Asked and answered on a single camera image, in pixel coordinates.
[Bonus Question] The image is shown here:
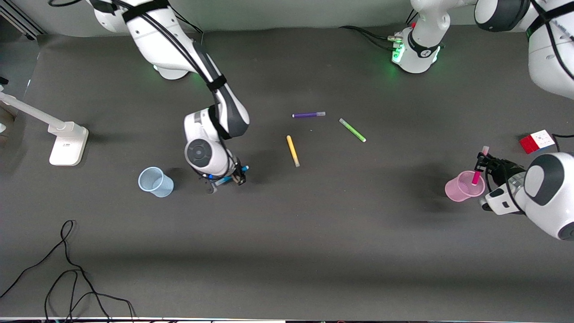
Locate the blue marker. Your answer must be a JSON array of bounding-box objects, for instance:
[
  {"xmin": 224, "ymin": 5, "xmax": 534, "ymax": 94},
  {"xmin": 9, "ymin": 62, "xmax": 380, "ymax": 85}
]
[{"xmin": 211, "ymin": 166, "xmax": 250, "ymax": 187}]

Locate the pink marker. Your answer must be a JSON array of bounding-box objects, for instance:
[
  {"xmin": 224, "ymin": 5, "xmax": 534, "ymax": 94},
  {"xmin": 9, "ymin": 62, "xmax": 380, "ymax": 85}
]
[{"xmin": 471, "ymin": 145, "xmax": 490, "ymax": 186}]

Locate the translucent pink plastic cup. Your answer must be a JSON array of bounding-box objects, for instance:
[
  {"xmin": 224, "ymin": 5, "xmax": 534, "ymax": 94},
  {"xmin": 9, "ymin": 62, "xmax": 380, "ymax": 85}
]
[{"xmin": 444, "ymin": 170, "xmax": 486, "ymax": 202}]

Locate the red white blue puzzle cube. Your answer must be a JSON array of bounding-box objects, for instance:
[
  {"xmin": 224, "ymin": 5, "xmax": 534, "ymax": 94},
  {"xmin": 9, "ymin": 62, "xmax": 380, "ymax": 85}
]
[{"xmin": 520, "ymin": 130, "xmax": 556, "ymax": 155}]

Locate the yellow marker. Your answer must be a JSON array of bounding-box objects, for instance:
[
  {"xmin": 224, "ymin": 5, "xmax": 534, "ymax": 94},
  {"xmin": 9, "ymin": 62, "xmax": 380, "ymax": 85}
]
[{"xmin": 287, "ymin": 135, "xmax": 300, "ymax": 168}]

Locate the translucent blue plastic cup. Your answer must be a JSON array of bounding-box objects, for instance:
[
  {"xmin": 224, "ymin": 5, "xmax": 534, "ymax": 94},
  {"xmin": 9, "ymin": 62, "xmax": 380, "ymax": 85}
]
[{"xmin": 138, "ymin": 166, "xmax": 174, "ymax": 198}]

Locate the dark grey table mat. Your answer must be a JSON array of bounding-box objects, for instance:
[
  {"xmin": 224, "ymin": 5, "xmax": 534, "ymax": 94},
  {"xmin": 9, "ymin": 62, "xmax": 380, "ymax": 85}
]
[{"xmin": 0, "ymin": 18, "xmax": 574, "ymax": 322}]

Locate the green marker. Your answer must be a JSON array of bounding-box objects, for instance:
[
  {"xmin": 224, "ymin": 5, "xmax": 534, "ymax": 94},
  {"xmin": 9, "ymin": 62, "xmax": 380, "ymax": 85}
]
[{"xmin": 339, "ymin": 118, "xmax": 367, "ymax": 143}]

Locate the black left arm wrist cable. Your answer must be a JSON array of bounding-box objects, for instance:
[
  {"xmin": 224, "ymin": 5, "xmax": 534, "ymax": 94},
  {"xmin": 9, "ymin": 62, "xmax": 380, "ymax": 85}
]
[{"xmin": 482, "ymin": 0, "xmax": 574, "ymax": 214}]

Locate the black arm wrist cable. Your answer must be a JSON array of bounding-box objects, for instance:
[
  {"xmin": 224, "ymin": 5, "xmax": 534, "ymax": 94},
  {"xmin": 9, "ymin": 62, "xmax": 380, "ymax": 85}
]
[
  {"xmin": 482, "ymin": 0, "xmax": 574, "ymax": 214},
  {"xmin": 48, "ymin": 0, "xmax": 227, "ymax": 90}
]

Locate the black right arm wrist cable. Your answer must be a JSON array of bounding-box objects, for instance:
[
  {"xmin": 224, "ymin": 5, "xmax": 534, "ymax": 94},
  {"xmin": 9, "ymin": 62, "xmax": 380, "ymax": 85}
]
[{"xmin": 48, "ymin": 0, "xmax": 227, "ymax": 90}]

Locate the black right arm base cable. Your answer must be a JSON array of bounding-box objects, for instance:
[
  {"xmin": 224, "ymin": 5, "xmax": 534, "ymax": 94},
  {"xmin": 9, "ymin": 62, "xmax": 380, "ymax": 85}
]
[{"xmin": 173, "ymin": 11, "xmax": 205, "ymax": 45}]

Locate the black arm base cable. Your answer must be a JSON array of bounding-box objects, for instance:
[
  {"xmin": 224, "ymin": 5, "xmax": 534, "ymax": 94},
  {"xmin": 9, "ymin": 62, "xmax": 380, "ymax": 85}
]
[
  {"xmin": 339, "ymin": 9, "xmax": 420, "ymax": 51},
  {"xmin": 173, "ymin": 11, "xmax": 205, "ymax": 45}
]

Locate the white camera stand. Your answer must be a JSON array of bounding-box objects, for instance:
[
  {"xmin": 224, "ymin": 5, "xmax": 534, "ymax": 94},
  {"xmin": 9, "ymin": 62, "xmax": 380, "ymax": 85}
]
[{"xmin": 0, "ymin": 91, "xmax": 89, "ymax": 167}]

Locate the loose thin black cable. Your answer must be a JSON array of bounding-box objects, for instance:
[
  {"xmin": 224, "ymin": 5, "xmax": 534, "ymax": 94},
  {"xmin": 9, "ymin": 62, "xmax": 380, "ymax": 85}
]
[{"xmin": 0, "ymin": 220, "xmax": 135, "ymax": 323}]

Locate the black left arm base cable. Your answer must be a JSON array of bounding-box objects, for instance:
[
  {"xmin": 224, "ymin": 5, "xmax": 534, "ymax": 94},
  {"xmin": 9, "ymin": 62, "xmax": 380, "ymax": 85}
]
[{"xmin": 339, "ymin": 9, "xmax": 420, "ymax": 51}]

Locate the aluminium profile rail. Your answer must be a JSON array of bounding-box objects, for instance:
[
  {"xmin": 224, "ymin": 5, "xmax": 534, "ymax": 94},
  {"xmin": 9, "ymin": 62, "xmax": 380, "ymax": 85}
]
[{"xmin": 0, "ymin": 0, "xmax": 46, "ymax": 40}]

